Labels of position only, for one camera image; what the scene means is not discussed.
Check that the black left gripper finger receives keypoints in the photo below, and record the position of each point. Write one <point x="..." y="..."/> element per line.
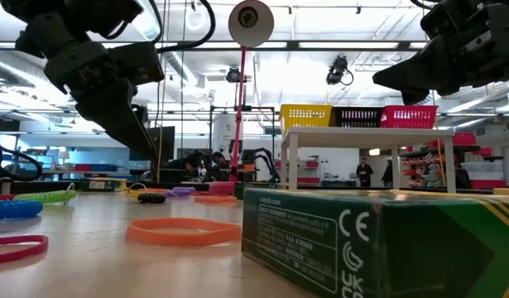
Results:
<point x="113" y="111"/>
<point x="143" y="120"/>

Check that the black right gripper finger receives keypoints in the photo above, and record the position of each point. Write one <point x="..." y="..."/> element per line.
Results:
<point x="424" y="66"/>
<point x="415" y="97"/>

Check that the yellow plastic basket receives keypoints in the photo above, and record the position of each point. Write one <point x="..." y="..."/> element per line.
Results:
<point x="305" y="116"/>

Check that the black background robot arm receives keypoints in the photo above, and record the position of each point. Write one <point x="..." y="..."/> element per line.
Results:
<point x="262" y="157"/>

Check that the red desk lamp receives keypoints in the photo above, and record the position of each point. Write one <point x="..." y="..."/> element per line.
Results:
<point x="258" y="29"/>

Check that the red plastic basket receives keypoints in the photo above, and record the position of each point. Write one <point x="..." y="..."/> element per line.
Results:
<point x="409" y="116"/>

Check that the black computer monitor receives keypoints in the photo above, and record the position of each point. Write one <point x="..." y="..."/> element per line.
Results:
<point x="169" y="142"/>

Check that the black plastic basket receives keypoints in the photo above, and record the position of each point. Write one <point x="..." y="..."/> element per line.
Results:
<point x="357" y="118"/>

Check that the shelf with red bins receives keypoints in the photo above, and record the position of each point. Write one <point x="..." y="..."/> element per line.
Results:
<point x="465" y="138"/>

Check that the person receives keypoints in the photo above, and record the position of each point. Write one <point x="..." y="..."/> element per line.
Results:
<point x="363" y="171"/>
<point x="387" y="174"/>
<point x="192" y="163"/>
<point x="219" y="163"/>

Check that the small table lamp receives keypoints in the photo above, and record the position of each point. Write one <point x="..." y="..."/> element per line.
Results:
<point x="63" y="155"/>

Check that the white perforated riser shelf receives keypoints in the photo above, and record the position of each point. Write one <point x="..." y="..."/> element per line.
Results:
<point x="361" y="136"/>

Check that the white machine column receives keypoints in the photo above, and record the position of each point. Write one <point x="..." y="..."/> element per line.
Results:
<point x="223" y="132"/>

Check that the orange silicone wristband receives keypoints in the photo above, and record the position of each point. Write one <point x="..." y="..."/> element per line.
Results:
<point x="183" y="239"/>

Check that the rack with red bins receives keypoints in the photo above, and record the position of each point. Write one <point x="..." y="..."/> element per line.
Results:
<point x="308" y="165"/>

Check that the pink-red silicone wristband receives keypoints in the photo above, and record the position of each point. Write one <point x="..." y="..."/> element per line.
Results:
<point x="41" y="247"/>

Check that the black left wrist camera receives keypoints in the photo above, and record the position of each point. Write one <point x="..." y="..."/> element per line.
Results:
<point x="138" y="62"/>

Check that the black table edge frame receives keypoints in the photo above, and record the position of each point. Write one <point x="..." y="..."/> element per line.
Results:
<point x="51" y="185"/>

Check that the small black camera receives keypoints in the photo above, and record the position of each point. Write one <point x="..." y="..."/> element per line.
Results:
<point x="233" y="75"/>

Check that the black metal stand frame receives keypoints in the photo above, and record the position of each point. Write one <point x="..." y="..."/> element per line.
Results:
<point x="258" y="107"/>

